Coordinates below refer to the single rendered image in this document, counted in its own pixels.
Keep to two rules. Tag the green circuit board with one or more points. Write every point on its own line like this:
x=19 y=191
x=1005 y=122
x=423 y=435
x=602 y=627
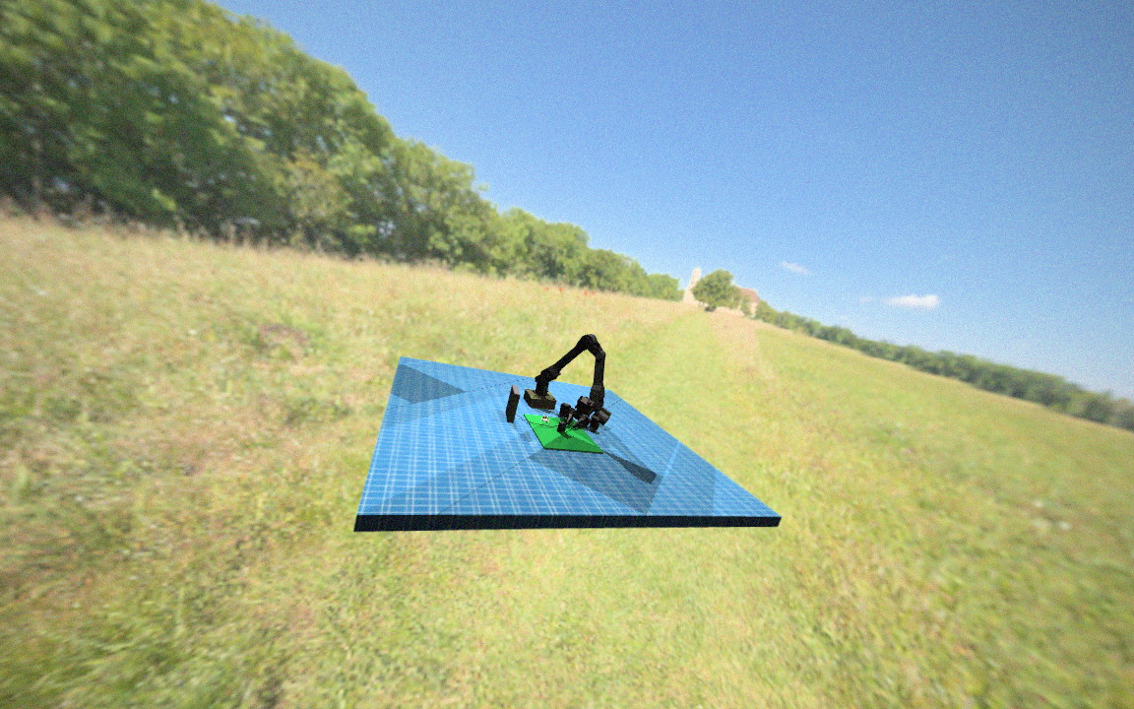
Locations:
x=573 y=439

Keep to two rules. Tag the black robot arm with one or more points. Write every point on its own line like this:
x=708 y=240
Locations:
x=595 y=402

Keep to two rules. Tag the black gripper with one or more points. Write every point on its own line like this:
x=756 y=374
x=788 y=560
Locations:
x=583 y=418

